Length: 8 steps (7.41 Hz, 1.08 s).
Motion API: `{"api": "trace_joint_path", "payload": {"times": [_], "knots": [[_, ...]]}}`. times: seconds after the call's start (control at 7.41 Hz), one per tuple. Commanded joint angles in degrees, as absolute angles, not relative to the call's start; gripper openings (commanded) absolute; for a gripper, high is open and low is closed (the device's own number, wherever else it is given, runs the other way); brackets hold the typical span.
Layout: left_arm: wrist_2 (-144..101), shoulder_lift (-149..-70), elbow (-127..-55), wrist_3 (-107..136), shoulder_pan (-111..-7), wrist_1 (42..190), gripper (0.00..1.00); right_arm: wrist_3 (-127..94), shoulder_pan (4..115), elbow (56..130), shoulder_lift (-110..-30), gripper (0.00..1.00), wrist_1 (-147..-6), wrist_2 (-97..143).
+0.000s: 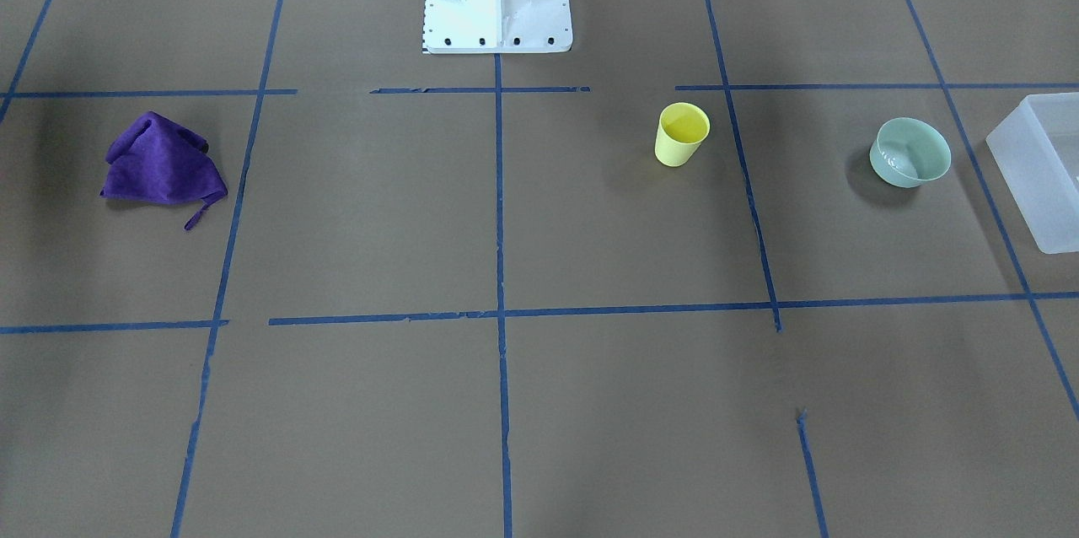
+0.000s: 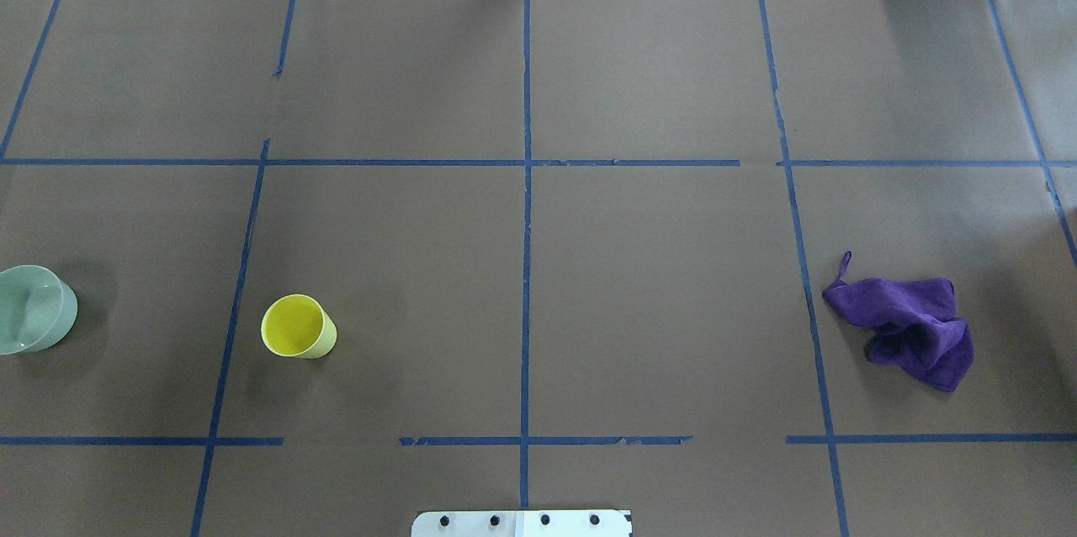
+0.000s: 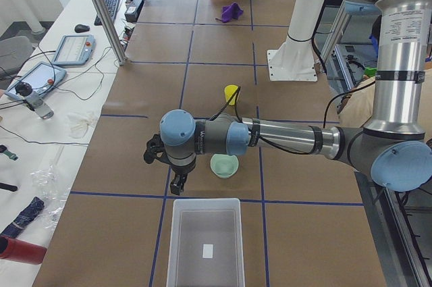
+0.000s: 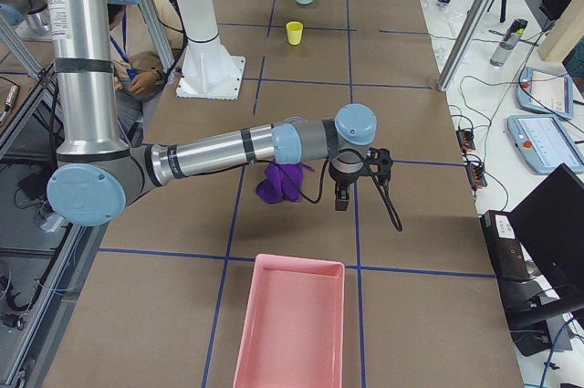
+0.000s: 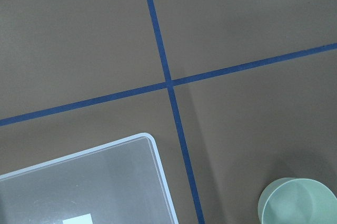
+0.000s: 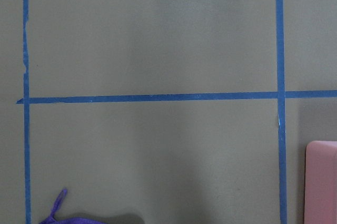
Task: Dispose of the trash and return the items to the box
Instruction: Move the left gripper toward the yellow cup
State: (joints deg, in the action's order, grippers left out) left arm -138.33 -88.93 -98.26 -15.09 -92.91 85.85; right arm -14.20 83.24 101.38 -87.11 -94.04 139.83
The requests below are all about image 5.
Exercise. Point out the light green bowl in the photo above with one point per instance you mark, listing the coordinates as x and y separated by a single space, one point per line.
296 200

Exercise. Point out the clear plastic storage box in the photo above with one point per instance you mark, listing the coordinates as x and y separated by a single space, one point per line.
118 182

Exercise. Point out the white label in box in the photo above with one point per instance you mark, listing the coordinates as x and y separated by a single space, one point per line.
83 219

